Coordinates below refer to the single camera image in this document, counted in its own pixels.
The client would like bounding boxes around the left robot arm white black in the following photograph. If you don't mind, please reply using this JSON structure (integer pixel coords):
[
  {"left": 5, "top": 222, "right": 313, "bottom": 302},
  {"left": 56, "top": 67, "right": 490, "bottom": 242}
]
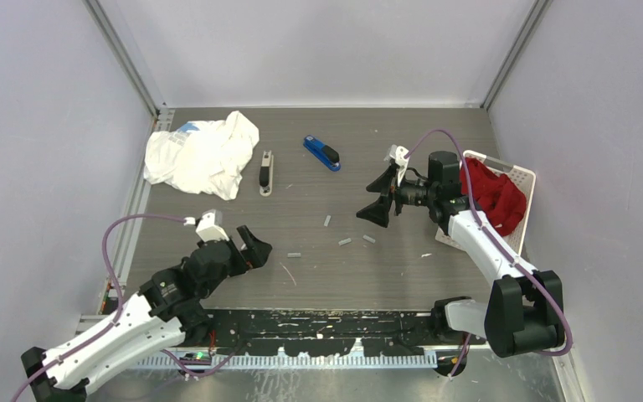
[{"left": 21, "top": 225, "right": 273, "bottom": 401}]

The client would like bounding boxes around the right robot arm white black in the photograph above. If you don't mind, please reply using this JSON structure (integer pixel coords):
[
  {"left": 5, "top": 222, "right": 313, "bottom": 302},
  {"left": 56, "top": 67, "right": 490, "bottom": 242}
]
[{"left": 356, "top": 145, "right": 572, "bottom": 358}]

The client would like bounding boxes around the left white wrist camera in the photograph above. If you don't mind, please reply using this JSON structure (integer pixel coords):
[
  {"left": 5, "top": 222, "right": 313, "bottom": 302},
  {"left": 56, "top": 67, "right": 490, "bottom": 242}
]
[{"left": 184, "top": 209, "right": 229, "bottom": 242}]

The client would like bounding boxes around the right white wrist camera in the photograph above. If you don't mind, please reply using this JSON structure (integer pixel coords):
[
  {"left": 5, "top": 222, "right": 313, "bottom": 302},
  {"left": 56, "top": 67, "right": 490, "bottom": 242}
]
[{"left": 384, "top": 144, "right": 409, "bottom": 184}]

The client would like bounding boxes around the blue black stapler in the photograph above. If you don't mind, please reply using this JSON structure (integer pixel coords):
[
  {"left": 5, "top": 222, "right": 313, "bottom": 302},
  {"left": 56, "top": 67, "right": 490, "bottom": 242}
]
[{"left": 303, "top": 136, "right": 341, "bottom": 172}]

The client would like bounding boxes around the white crumpled t-shirt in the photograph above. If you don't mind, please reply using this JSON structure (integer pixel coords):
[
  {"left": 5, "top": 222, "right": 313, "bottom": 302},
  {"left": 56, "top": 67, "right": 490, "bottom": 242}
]
[{"left": 143, "top": 111, "right": 260, "bottom": 201}]

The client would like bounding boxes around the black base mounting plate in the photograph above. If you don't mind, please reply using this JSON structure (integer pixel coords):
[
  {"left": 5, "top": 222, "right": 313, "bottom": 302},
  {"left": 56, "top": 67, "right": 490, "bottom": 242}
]
[{"left": 157, "top": 308, "right": 486, "bottom": 358}]

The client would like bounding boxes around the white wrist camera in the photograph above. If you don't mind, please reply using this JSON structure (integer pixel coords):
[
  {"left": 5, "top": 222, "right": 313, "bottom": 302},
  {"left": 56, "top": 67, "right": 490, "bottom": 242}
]
[
  {"left": 184, "top": 209, "right": 229, "bottom": 242},
  {"left": 384, "top": 144, "right": 409, "bottom": 184}
]

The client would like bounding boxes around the red cloth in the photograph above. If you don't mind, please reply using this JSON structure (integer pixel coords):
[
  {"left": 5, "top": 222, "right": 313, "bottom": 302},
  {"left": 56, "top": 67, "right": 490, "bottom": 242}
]
[{"left": 466, "top": 158, "right": 527, "bottom": 237}]

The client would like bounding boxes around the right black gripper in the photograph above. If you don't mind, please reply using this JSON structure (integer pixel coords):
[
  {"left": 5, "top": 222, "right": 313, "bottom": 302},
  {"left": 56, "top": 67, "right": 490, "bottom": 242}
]
[{"left": 357, "top": 165, "right": 437, "bottom": 227}]

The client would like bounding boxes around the white plastic basket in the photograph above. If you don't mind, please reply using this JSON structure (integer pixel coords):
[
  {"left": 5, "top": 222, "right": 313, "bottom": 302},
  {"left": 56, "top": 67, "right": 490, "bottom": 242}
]
[{"left": 463, "top": 150, "right": 536, "bottom": 254}]

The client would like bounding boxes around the white perforated cable rail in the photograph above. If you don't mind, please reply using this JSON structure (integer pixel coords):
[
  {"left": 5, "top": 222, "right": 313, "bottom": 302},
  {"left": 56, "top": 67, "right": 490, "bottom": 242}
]
[{"left": 126, "top": 351, "right": 438, "bottom": 370}]

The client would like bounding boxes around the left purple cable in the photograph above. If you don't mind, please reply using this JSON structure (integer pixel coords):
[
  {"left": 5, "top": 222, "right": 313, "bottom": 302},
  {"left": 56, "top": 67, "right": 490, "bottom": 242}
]
[{"left": 10, "top": 214, "right": 196, "bottom": 402}]

